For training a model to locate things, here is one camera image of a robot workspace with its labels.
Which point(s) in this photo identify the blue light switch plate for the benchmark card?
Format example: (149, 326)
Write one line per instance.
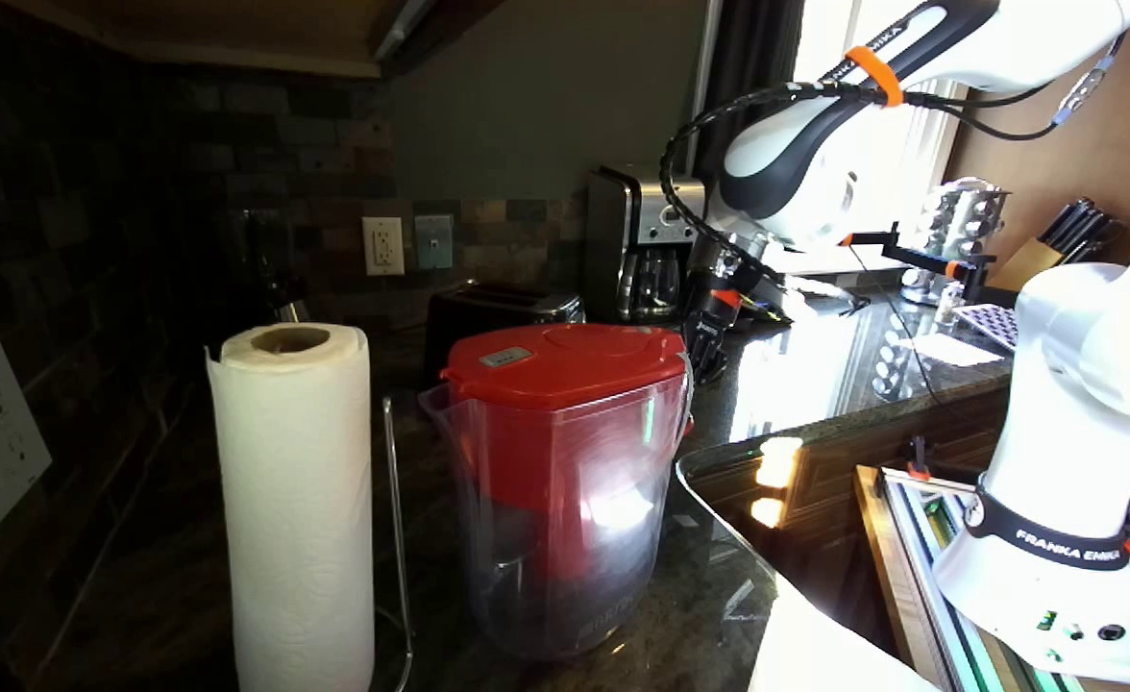
(433, 244)

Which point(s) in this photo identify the black toaster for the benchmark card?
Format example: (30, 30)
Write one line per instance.
(487, 305)

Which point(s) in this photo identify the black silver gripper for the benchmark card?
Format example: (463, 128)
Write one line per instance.
(732, 291)

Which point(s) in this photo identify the white paper towel roll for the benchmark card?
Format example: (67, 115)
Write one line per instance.
(296, 499)

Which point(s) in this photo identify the red lidded water pitcher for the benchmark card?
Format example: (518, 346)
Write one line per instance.
(564, 442)

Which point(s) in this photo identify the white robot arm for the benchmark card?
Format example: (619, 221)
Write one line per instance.
(1042, 553)

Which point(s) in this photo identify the wire paper towel holder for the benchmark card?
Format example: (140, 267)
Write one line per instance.
(399, 544)

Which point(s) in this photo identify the white light switch plate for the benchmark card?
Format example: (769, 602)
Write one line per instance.
(383, 244)

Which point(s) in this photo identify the black silver coffee maker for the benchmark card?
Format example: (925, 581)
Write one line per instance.
(636, 252)

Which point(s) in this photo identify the wooden knife block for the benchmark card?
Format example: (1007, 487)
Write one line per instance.
(1071, 234)

